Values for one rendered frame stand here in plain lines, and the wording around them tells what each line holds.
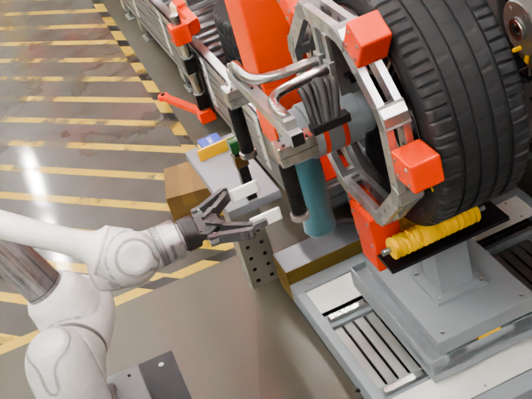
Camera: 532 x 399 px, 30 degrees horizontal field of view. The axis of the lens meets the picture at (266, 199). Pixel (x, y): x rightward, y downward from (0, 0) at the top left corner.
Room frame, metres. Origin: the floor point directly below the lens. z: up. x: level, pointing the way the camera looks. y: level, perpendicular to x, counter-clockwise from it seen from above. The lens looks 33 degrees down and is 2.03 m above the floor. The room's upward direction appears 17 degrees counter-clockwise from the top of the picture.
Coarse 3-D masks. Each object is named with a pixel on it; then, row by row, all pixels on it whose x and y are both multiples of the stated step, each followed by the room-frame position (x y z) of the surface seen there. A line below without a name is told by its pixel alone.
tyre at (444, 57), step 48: (336, 0) 2.16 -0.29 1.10; (384, 0) 1.97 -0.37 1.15; (432, 0) 1.95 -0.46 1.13; (480, 0) 1.93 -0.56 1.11; (432, 48) 1.86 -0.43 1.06; (480, 48) 1.86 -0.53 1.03; (432, 96) 1.81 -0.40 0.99; (480, 96) 1.81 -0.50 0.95; (432, 144) 1.79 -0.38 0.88; (480, 144) 1.79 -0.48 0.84; (528, 144) 1.82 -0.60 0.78; (432, 192) 1.83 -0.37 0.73; (480, 192) 1.83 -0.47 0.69
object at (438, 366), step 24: (360, 264) 2.38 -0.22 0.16; (360, 288) 2.31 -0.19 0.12; (384, 312) 2.15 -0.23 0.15; (408, 336) 2.01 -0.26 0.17; (480, 336) 1.92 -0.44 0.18; (504, 336) 1.93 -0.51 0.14; (528, 336) 1.95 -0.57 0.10; (432, 360) 1.92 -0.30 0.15; (456, 360) 1.90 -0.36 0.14; (480, 360) 1.92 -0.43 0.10
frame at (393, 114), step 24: (312, 0) 2.16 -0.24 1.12; (312, 24) 2.11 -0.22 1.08; (336, 24) 1.99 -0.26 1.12; (288, 48) 2.33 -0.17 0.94; (312, 48) 2.31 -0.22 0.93; (360, 72) 1.89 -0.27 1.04; (384, 72) 1.89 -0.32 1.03; (384, 120) 1.81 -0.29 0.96; (408, 120) 1.82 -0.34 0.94; (384, 144) 1.83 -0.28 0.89; (336, 168) 2.19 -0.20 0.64; (360, 168) 2.18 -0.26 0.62; (360, 192) 2.08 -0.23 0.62; (384, 192) 2.04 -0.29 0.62; (408, 192) 1.81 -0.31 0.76; (384, 216) 1.93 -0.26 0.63
